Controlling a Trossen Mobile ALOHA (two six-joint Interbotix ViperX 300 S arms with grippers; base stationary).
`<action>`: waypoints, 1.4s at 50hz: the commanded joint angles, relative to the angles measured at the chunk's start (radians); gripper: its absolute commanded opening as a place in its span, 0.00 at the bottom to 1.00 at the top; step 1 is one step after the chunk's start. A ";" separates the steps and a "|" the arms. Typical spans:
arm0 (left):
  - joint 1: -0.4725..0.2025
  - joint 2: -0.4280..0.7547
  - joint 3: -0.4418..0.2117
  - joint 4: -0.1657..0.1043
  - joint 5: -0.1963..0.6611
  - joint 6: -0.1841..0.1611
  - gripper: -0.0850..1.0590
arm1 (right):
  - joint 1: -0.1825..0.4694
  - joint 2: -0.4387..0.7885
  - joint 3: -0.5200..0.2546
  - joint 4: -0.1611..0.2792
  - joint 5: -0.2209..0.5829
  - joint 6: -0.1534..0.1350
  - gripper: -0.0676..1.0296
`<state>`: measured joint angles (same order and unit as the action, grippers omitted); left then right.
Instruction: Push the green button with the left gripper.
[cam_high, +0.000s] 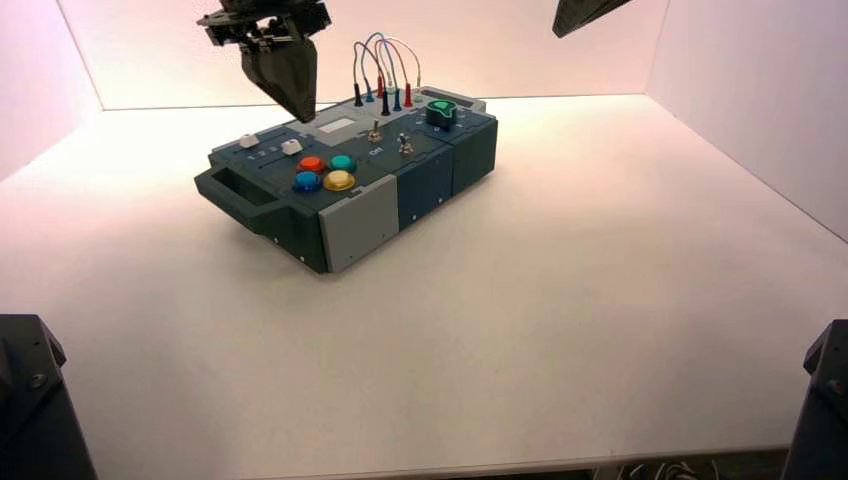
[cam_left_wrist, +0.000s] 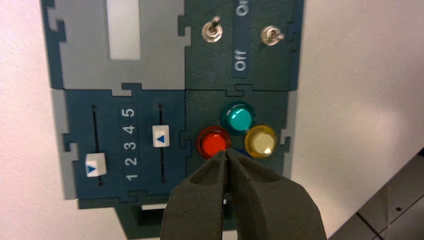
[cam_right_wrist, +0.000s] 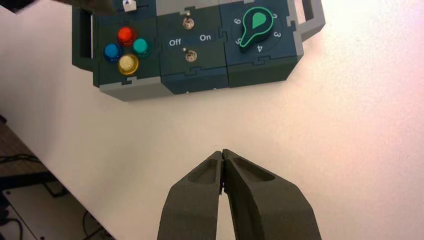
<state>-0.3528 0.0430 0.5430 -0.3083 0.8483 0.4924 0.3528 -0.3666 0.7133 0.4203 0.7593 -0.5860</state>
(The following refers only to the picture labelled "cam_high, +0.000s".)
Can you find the red push button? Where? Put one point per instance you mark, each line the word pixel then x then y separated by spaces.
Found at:
pixel 310 165

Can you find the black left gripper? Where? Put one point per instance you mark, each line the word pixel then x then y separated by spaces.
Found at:
pixel 278 20

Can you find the white slider knob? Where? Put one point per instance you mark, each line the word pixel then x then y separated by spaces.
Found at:
pixel 248 140
pixel 291 147

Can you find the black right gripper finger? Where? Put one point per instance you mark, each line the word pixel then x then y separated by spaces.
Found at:
pixel 599 8
pixel 570 16

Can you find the metal toggle switch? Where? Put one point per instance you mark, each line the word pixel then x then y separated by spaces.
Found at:
pixel 375 134
pixel 405 146

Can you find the blue push button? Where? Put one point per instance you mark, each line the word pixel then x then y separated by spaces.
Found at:
pixel 307 182

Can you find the green rotary knob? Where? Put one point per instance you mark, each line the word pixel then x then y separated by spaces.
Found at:
pixel 441 114

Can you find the green push button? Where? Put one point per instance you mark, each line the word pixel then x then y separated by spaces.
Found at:
pixel 342 164

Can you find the dark teal control box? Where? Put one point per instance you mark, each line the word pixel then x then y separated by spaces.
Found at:
pixel 424 185

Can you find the yellow push button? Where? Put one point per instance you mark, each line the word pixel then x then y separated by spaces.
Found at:
pixel 339 180

